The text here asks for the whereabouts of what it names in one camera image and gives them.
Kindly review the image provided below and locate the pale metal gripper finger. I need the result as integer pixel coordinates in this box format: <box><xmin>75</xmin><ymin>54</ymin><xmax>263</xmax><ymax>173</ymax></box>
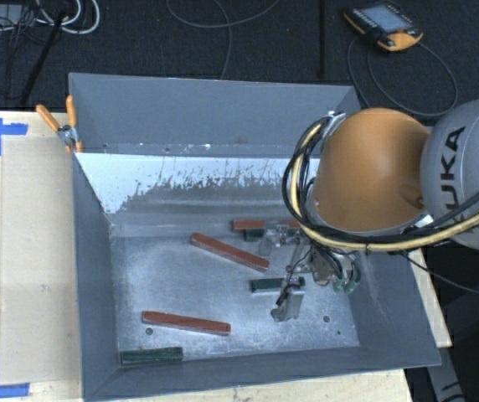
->
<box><xmin>270</xmin><ymin>280</ymin><xmax>306</xmax><ymax>323</ymax></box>
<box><xmin>258</xmin><ymin>224</ymin><xmax>302</xmax><ymax>256</ymax></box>

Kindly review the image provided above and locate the red-brown flat block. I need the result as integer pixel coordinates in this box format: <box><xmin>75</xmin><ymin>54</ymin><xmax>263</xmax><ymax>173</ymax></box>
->
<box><xmin>142</xmin><ymin>310</ymin><xmax>232</xmax><ymax>337</ymax></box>
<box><xmin>188</xmin><ymin>232</ymin><xmax>270</xmax><ymax>273</ymax></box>
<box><xmin>230</xmin><ymin>219</ymin><xmax>303</xmax><ymax>233</ymax></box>

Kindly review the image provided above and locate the grey metal bin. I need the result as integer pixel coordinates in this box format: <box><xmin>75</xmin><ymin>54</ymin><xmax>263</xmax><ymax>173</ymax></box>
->
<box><xmin>67</xmin><ymin>72</ymin><xmax>442</xmax><ymax>402</ymax></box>

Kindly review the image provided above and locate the pale wood board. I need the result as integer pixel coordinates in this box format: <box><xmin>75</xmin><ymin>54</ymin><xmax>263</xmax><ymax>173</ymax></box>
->
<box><xmin>0</xmin><ymin>135</ymin><xmax>84</xmax><ymax>387</ymax></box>

